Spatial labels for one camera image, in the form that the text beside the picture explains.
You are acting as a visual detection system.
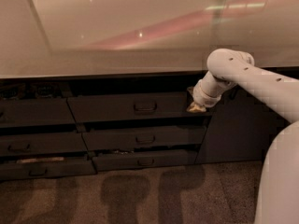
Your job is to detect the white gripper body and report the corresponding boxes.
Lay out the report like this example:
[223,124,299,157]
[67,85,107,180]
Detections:
[192,80,221,108]

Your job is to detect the dark grey drawer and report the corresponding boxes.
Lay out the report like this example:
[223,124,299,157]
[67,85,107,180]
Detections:
[0,159,95,181]
[67,91,209,123]
[0,98,74,128]
[0,133,86,157]
[82,125,206,150]
[93,149,197,171]

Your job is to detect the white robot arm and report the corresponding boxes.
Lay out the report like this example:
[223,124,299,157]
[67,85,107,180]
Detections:
[192,49,299,224]

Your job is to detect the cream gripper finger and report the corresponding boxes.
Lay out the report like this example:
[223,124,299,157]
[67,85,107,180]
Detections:
[187,102,206,113]

